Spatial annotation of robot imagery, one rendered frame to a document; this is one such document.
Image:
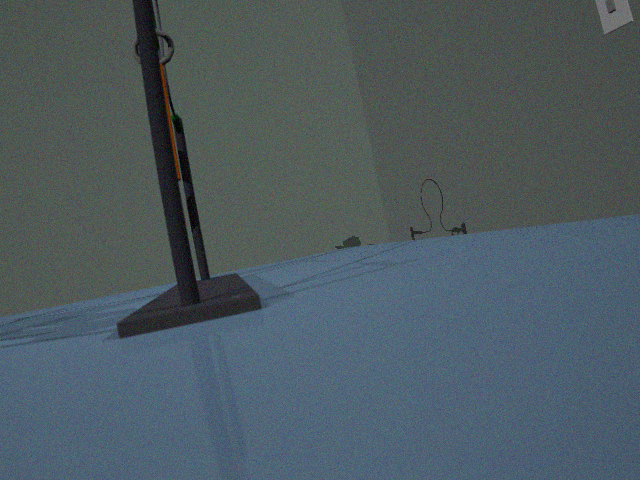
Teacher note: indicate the orange handle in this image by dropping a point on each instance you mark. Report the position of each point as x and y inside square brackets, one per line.
[163, 61]

